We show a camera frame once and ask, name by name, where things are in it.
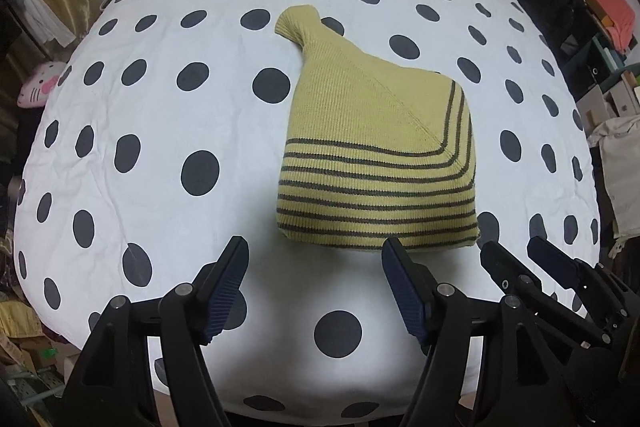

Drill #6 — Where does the white fabric bag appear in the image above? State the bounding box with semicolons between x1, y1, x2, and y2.
587;116;640;253

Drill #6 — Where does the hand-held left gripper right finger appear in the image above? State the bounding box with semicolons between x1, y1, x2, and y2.
381;237;571;427

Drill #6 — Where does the grey storage shelf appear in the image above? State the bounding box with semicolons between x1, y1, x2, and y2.
575;34;640;128

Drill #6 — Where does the yellow crumpled cloth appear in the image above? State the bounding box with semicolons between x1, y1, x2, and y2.
0;302;45;339

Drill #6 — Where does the white polka dot bed cover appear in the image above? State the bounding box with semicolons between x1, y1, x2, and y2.
12;0;601;420

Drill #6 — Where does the yellow-green striped knit sweater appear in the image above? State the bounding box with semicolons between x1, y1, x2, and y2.
274;4;482;253

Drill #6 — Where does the pink cat plush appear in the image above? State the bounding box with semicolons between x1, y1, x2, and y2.
17;61;68;108

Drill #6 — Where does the white hanging garment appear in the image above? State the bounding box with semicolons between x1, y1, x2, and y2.
7;0;76;48

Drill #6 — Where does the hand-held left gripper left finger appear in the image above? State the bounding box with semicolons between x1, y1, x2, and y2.
65;236;249;427

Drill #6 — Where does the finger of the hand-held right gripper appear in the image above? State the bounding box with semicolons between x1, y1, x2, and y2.
526;236;629;328
480;241;615;349

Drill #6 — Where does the cardboard box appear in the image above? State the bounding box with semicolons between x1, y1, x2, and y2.
0;334;66;380

